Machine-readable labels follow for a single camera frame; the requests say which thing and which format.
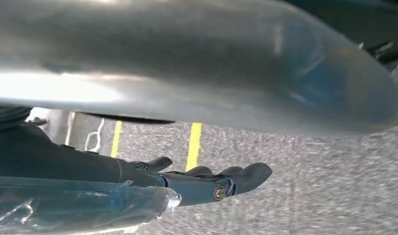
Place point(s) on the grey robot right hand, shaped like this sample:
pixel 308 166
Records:
pixel 186 58

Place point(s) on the steel workbench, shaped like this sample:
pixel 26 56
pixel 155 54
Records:
pixel 57 126

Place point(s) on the clear plastic wrist cover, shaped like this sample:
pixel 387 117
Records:
pixel 72 207

